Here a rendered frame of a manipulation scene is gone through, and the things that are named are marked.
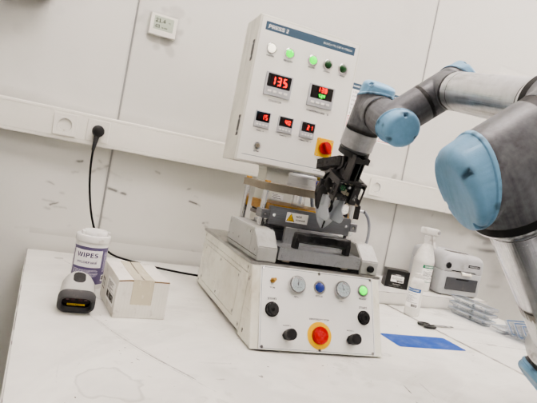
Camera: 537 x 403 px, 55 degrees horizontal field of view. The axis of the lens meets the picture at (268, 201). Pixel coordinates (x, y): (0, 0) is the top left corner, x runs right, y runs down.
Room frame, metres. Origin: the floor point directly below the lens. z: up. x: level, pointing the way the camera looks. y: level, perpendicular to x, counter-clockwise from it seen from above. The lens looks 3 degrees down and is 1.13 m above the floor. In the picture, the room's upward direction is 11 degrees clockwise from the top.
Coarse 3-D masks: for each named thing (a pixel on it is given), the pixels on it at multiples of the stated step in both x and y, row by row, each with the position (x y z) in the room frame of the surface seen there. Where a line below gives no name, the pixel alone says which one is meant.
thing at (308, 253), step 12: (288, 228) 1.26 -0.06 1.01; (276, 240) 1.29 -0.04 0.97; (288, 240) 1.27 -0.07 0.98; (288, 252) 1.19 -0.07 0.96; (300, 252) 1.20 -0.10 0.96; (312, 252) 1.21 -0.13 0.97; (324, 252) 1.24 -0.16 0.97; (336, 252) 1.29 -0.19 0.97; (324, 264) 1.23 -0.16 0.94; (336, 264) 1.24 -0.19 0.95; (348, 264) 1.25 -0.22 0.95
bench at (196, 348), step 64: (64, 256) 1.62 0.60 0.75; (64, 320) 1.05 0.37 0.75; (128, 320) 1.13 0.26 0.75; (192, 320) 1.22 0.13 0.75; (384, 320) 1.60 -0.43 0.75; (448, 320) 1.78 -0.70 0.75; (64, 384) 0.78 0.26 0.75; (128, 384) 0.82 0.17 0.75; (192, 384) 0.87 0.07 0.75; (256, 384) 0.92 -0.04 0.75; (320, 384) 0.98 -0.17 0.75; (384, 384) 1.05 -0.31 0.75; (448, 384) 1.12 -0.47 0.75; (512, 384) 1.21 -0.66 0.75
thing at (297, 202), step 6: (258, 198) 1.40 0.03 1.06; (294, 198) 1.39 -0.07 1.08; (300, 198) 1.39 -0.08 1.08; (252, 204) 1.44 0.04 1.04; (258, 204) 1.39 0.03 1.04; (270, 204) 1.31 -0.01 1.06; (276, 204) 1.30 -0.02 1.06; (282, 204) 1.35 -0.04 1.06; (288, 204) 1.42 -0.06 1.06; (294, 204) 1.39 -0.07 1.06; (300, 204) 1.39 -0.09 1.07; (252, 210) 1.43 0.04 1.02; (306, 210) 1.32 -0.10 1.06; (312, 210) 1.33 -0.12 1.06
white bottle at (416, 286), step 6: (420, 276) 1.74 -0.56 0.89; (414, 282) 1.73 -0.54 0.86; (420, 282) 1.73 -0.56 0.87; (408, 288) 1.75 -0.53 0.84; (414, 288) 1.73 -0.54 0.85; (420, 288) 1.73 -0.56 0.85; (408, 294) 1.74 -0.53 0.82; (414, 294) 1.73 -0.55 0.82; (420, 294) 1.73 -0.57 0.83; (408, 300) 1.74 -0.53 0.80; (414, 300) 1.73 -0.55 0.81; (420, 300) 1.73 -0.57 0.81; (408, 306) 1.73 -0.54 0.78; (414, 306) 1.72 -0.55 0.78; (408, 312) 1.73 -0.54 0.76; (414, 312) 1.73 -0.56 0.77
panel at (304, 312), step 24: (264, 288) 1.15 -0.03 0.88; (288, 288) 1.17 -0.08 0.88; (312, 288) 1.20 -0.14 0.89; (264, 312) 1.13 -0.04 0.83; (288, 312) 1.15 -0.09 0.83; (312, 312) 1.17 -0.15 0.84; (336, 312) 1.20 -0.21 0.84; (360, 312) 1.22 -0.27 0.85; (264, 336) 1.11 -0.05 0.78; (336, 336) 1.18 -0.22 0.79; (360, 336) 1.20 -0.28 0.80
